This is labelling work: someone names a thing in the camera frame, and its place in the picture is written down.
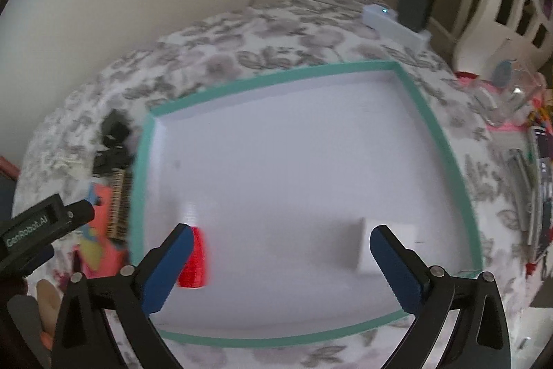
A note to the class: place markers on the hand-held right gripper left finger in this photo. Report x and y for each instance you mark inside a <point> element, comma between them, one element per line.
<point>166,265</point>

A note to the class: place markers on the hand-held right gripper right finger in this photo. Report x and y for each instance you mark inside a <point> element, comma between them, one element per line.
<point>393,261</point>

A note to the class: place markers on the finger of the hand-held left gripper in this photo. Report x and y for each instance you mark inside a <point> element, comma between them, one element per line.
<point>80,214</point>

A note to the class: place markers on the red ribbed spool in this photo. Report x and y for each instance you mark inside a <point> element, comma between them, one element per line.
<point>196,261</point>

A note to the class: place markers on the colourful plastic toy knife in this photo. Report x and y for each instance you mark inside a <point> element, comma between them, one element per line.
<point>103,248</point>

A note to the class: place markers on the teal rimmed white box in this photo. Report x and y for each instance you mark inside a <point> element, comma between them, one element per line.
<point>281,157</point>

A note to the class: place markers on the person's left hand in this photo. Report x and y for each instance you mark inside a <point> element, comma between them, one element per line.
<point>48,304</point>

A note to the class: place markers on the white small box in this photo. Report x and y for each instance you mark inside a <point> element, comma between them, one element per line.
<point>364,252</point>

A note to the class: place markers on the patterned metal bar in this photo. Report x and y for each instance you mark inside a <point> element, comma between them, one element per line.
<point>121,204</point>

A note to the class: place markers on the black toy car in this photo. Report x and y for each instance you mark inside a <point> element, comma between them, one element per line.
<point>110,159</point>

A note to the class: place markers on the black charger block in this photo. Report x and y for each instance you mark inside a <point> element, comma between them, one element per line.
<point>114,126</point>

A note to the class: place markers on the grey marker pen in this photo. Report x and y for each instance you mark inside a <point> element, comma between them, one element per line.
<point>525,196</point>

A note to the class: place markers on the clear plastic container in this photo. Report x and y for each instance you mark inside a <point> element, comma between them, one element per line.
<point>514,96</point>

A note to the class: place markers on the blue oval tag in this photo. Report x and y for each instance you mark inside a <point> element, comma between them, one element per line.
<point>503,73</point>

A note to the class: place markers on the floral blanket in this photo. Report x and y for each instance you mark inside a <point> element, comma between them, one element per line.
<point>259,44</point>

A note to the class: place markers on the white device with light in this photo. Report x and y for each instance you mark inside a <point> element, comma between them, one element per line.
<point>389,21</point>

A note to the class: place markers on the black power adapter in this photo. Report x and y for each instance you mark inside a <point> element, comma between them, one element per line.
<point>414,8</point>

